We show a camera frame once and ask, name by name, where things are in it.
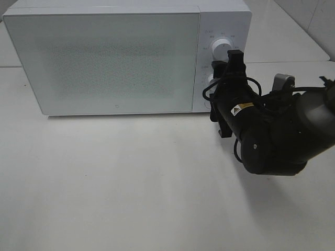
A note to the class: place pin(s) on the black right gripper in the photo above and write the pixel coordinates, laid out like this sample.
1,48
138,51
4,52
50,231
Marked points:
231,91

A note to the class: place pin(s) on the round white door button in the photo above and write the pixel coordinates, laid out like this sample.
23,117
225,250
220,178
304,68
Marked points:
207,104

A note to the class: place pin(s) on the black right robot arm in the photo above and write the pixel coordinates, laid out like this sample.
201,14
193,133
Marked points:
276,133

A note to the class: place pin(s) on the white microwave oven body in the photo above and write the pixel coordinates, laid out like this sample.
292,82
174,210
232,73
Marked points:
217,19

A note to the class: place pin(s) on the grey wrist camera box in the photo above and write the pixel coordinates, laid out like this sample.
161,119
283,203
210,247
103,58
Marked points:
283,82

